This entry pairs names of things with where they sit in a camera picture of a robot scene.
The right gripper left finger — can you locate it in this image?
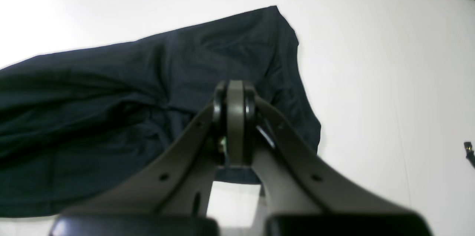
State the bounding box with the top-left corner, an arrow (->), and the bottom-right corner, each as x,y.
49,81 -> 236,236

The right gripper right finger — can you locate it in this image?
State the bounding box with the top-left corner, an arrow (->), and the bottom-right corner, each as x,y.
236,81 -> 431,236

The black T-shirt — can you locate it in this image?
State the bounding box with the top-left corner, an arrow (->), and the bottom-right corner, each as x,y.
0,6 -> 322,218

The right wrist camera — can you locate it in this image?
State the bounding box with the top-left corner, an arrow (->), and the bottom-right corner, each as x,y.
463,141 -> 475,169

